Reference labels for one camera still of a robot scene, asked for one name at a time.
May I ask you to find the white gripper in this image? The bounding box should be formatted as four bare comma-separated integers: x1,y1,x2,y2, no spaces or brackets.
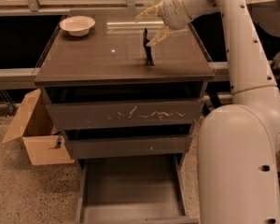
135,0,192,47

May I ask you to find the black rxbar chocolate bar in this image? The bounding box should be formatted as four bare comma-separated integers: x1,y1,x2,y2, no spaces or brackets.
143,28,154,66

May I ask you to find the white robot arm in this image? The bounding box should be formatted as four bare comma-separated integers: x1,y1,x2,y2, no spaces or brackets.
137,0,280,224

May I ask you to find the grey top drawer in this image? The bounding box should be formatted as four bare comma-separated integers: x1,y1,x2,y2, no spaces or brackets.
46,81,204,130

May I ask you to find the grey drawer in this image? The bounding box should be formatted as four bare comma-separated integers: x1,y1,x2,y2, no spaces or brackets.
76,155,199,224
65,124,191,160
46,81,204,130

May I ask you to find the grey drawer cabinet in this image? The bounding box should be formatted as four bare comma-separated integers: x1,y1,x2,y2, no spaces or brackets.
34,8,216,224

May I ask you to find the grey middle drawer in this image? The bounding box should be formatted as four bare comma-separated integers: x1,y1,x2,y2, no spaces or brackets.
65,124,191,160

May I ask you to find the grey bottom drawer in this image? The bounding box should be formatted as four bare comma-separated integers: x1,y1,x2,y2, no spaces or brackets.
76,155,199,224

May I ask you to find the white bowl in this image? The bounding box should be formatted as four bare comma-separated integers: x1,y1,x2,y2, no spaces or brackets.
60,16,95,36

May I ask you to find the black rolling stand table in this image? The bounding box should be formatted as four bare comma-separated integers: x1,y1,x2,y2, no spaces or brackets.
192,1,280,115

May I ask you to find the open cardboard box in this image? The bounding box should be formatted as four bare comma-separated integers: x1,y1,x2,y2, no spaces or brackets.
3,89,75,165

